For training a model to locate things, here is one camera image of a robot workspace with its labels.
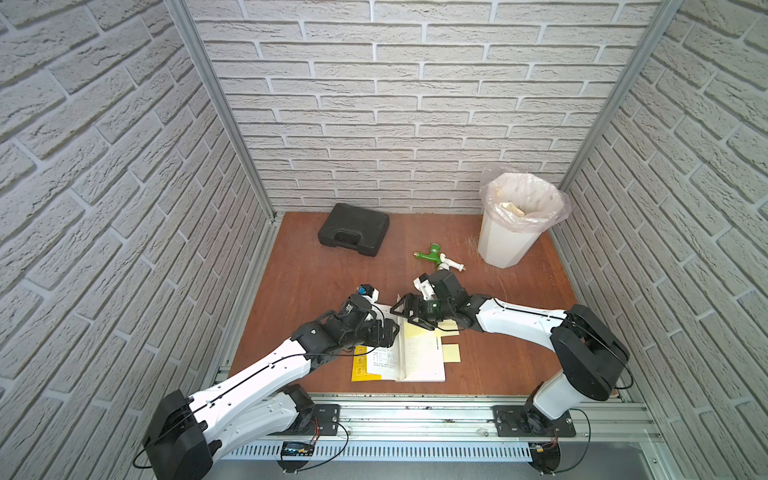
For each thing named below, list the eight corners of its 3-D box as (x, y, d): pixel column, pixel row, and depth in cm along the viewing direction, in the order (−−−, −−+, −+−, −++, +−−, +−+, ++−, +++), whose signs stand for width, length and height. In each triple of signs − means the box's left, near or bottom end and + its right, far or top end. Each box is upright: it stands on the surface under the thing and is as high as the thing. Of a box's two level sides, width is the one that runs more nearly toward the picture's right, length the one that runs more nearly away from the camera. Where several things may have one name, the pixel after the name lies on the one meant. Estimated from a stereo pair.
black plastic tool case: (317, 243, 112) (314, 233, 108) (340, 207, 124) (339, 197, 120) (372, 258, 107) (371, 249, 103) (390, 220, 120) (390, 210, 115)
